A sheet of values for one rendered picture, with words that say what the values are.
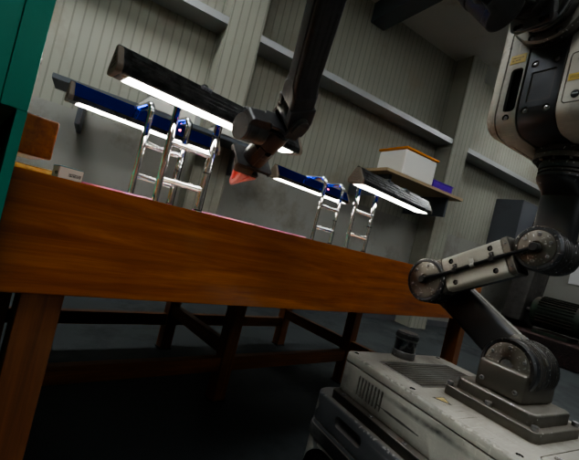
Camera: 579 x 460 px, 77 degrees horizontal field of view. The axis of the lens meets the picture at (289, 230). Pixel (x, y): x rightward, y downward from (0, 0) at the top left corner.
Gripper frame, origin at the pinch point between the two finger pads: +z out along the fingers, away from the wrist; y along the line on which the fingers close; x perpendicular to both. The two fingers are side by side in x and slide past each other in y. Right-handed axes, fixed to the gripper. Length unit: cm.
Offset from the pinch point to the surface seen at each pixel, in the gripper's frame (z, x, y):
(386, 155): 60, -168, -267
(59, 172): -3.9, 14.3, 38.5
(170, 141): 19.4, -28.4, 5.2
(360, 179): 1, -24, -68
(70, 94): 42, -59, 29
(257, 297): 5.1, 29.6, -4.9
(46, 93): 165, -198, 19
